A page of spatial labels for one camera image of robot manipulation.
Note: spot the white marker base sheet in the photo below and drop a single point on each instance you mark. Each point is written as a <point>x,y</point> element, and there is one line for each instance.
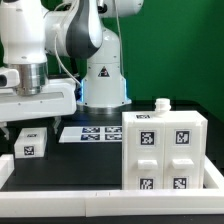
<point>78,134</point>

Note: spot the white right fence piece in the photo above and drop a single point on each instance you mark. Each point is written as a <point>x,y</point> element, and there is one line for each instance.
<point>213,179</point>

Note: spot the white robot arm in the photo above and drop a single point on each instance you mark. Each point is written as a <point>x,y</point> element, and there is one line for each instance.
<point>29,32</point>

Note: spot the white front fence bar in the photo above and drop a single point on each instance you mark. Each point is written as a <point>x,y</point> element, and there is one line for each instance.
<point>110,203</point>

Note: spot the white fence piece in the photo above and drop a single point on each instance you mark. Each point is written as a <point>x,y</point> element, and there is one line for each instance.
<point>213,179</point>
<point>6,168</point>

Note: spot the small white cabinet top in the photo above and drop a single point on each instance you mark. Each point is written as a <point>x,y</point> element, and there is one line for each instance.
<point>31,143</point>

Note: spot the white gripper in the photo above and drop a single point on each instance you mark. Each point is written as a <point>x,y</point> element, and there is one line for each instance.
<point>56,99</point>

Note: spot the white left fence piece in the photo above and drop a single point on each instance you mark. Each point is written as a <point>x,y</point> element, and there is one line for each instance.
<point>6,168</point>

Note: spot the white cabinet door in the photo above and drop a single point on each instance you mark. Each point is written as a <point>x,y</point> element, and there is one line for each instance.
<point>184,155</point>
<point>143,155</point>

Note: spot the white cabinet body box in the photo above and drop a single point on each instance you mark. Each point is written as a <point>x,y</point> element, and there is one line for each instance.
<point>164,113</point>

